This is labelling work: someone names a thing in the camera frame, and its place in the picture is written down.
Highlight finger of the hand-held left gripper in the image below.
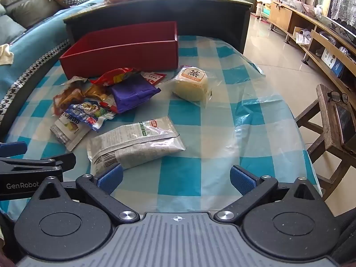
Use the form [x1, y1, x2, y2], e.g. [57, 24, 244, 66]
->
[0, 152, 76, 174]
[0, 142, 27, 157]

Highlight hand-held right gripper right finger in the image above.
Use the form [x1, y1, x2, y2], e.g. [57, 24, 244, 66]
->
[214, 165, 327, 225]

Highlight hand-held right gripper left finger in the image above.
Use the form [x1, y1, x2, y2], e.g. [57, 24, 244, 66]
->
[29, 164, 140, 226]

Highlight blue sausage packet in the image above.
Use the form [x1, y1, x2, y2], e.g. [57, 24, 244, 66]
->
[65, 101, 116, 132]

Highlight round pastry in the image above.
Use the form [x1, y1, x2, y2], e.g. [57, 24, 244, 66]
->
[53, 85, 85, 116]

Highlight red cardboard box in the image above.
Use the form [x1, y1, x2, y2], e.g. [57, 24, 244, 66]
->
[59, 21, 179, 79]

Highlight white green snack packet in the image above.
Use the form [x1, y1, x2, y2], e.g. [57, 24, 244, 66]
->
[50, 111, 84, 152]

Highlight newspaper print snack packet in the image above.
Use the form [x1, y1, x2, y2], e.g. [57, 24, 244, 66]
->
[87, 116, 186, 176]

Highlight blue white checkered tablecloth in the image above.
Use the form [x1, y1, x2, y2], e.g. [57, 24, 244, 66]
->
[0, 35, 323, 220]

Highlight purple snack packet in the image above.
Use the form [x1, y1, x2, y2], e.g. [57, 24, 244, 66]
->
[111, 76, 161, 114]

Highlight cream cloth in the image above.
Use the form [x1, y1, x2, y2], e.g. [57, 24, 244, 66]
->
[0, 44, 14, 66]

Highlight red yellow snack packet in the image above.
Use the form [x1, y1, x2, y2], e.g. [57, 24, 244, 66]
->
[89, 67, 142, 87]

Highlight wooden stool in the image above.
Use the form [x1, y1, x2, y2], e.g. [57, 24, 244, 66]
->
[295, 83, 356, 201]

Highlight steamed cake in clear bag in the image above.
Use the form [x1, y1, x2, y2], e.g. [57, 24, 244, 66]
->
[170, 65, 213, 109]

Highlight white red striped packet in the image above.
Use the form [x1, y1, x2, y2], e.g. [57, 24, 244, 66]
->
[140, 72, 167, 85]

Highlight black phone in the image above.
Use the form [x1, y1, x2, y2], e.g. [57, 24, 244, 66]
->
[334, 104, 356, 145]

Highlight grey green sofa cushion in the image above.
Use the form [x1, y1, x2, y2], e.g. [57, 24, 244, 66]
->
[11, 0, 66, 30]
[0, 14, 27, 45]

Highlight black eyeglasses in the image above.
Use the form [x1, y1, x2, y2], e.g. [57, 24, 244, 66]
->
[327, 90, 349, 105]

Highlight blue white box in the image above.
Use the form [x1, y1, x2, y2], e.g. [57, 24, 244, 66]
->
[321, 47, 345, 77]

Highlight white paper bag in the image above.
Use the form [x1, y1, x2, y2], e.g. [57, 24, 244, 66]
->
[296, 30, 312, 45]

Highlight dark coffee table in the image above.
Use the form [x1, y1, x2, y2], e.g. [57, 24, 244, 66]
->
[63, 0, 253, 55]

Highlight wooden tv cabinet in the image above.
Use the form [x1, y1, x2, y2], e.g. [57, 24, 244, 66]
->
[268, 0, 356, 102]

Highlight white lace cloth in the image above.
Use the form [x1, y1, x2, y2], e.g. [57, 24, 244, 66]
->
[330, 0, 356, 28]

